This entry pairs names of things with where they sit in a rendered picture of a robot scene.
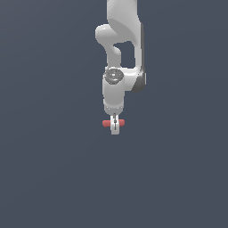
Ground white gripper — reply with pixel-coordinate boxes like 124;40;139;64
102;67;126;135

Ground red cylinder object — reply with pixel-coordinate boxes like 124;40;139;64
102;118;126;128

